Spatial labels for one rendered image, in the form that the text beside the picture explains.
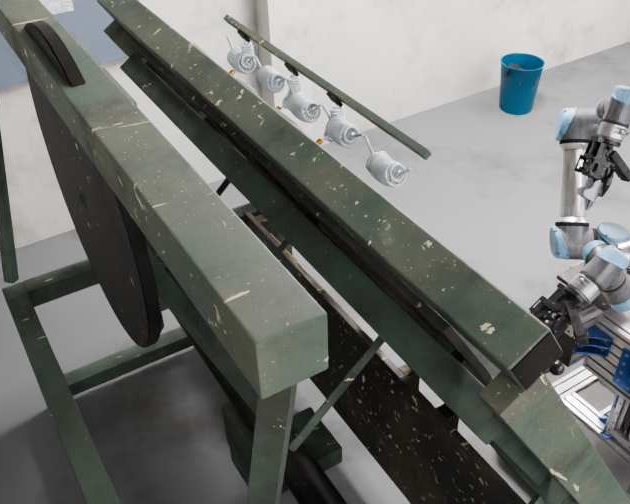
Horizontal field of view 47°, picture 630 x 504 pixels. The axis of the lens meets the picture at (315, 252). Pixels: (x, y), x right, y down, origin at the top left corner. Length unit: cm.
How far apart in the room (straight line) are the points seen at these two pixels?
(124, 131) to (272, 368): 58
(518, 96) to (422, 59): 83
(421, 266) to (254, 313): 58
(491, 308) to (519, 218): 366
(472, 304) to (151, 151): 61
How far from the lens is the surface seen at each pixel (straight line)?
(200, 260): 97
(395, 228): 147
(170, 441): 360
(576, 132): 272
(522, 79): 605
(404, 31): 573
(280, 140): 179
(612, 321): 286
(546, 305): 196
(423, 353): 156
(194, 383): 382
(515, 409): 136
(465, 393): 149
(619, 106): 228
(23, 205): 489
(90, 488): 254
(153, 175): 116
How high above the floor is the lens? 279
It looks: 38 degrees down
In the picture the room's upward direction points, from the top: 2 degrees counter-clockwise
